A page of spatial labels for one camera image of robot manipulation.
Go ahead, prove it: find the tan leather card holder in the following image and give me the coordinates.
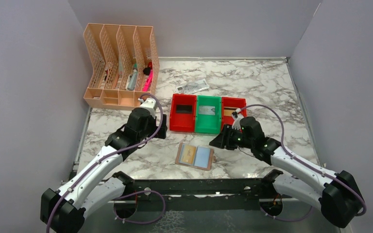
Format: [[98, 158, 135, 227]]
[[175, 143, 214, 170]]

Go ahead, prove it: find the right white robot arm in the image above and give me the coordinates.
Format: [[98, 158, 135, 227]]
[[209, 116, 365, 228]]

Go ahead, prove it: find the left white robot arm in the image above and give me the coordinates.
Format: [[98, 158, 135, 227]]
[[40, 105, 167, 233]]

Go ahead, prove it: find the gold card with stripe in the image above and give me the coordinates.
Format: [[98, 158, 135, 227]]
[[223, 107, 241, 118]]

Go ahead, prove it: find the black card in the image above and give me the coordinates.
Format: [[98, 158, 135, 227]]
[[176, 104, 193, 114]]

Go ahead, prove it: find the silver VIP card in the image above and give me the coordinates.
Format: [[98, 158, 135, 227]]
[[198, 105, 217, 116]]

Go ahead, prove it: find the left red plastic bin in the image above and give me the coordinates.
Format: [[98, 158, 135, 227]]
[[169, 94, 197, 133]]

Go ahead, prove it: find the red plastic bin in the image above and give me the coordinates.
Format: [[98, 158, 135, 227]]
[[169, 94, 197, 133], [220, 97, 247, 130]]

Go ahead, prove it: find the green plastic bin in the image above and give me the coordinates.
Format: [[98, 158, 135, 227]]
[[195, 95, 221, 134]]

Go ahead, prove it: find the pink highlighter pen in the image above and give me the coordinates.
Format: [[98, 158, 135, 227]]
[[142, 69, 153, 92]]

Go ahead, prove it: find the right red plastic bin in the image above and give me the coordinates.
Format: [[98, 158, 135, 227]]
[[220, 97, 247, 130]]

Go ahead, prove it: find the grey green marker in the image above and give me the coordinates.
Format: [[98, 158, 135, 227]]
[[126, 64, 138, 91]]

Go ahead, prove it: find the black binder clip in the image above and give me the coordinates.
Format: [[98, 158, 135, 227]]
[[143, 62, 153, 76]]

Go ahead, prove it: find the clear protractor ruler packet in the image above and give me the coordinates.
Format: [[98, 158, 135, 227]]
[[175, 79, 210, 95]]

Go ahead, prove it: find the peach plastic file organizer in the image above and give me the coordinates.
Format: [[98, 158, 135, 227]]
[[84, 23, 160, 110]]

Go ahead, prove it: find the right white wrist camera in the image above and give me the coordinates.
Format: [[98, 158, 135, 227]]
[[232, 117, 242, 131]]

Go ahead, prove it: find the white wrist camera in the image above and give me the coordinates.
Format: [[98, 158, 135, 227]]
[[140, 98, 157, 113], [232, 117, 242, 131]]

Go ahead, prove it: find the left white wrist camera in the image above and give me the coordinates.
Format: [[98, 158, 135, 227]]
[[140, 98, 157, 113]]

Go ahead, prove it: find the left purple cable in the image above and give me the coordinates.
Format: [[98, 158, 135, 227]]
[[46, 94, 167, 233]]

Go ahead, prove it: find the purple cable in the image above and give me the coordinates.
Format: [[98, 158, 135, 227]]
[[46, 94, 167, 233], [233, 104, 367, 222]]

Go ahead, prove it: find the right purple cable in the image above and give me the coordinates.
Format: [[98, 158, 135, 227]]
[[233, 104, 367, 222]]

